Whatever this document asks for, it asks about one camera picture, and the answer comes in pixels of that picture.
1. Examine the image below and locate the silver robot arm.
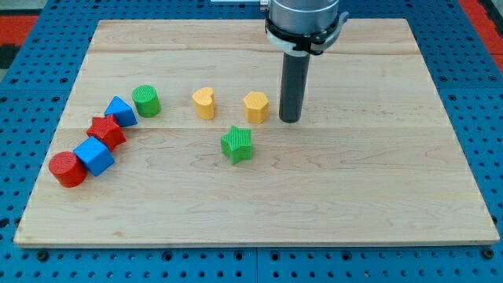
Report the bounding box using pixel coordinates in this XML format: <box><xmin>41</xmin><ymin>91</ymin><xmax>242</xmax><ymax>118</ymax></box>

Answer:
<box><xmin>210</xmin><ymin>0</ymin><xmax>340</xmax><ymax>35</ymax></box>

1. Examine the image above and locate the green star block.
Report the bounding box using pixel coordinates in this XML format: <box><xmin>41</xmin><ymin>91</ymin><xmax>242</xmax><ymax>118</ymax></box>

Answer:
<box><xmin>220</xmin><ymin>126</ymin><xmax>252</xmax><ymax>164</ymax></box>

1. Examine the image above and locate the red star block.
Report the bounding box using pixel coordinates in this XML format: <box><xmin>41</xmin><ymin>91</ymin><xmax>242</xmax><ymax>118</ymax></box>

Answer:
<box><xmin>86</xmin><ymin>115</ymin><xmax>127</xmax><ymax>152</ymax></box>

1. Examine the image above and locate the yellow hexagon block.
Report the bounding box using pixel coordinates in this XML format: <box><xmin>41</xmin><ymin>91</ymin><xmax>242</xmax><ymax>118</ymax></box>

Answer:
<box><xmin>243</xmin><ymin>91</ymin><xmax>270</xmax><ymax>123</ymax></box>

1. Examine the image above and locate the yellow heart block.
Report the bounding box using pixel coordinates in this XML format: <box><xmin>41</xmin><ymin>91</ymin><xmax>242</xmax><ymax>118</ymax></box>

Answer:
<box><xmin>192</xmin><ymin>86</ymin><xmax>215</xmax><ymax>120</ymax></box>

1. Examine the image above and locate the wooden board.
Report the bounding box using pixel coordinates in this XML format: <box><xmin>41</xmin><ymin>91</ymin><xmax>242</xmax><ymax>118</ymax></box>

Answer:
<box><xmin>14</xmin><ymin>19</ymin><xmax>499</xmax><ymax>248</ymax></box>

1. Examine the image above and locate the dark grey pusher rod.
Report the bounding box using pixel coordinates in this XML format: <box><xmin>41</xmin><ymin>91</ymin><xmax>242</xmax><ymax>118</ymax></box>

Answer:
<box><xmin>279</xmin><ymin>53</ymin><xmax>310</xmax><ymax>123</ymax></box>

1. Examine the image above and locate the green cylinder block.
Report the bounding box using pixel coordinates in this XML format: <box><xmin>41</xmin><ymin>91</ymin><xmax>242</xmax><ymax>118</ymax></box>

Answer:
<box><xmin>132</xmin><ymin>85</ymin><xmax>161</xmax><ymax>118</ymax></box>

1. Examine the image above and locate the blue triangle block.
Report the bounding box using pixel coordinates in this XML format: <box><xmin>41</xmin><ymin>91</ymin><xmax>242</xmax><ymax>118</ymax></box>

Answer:
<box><xmin>104</xmin><ymin>96</ymin><xmax>138</xmax><ymax>127</ymax></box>

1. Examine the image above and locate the blue cube block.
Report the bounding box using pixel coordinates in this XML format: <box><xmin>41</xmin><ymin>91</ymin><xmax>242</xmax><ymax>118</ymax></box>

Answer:
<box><xmin>73</xmin><ymin>137</ymin><xmax>115</xmax><ymax>176</ymax></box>

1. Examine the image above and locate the red cylinder block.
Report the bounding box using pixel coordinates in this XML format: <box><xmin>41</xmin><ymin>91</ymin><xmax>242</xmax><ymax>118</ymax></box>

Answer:
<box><xmin>49</xmin><ymin>151</ymin><xmax>87</xmax><ymax>188</ymax></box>

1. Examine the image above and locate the black and white clamp ring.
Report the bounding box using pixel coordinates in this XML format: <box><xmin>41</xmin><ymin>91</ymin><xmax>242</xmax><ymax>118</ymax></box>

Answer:
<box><xmin>264</xmin><ymin>11</ymin><xmax>350</xmax><ymax>58</ymax></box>

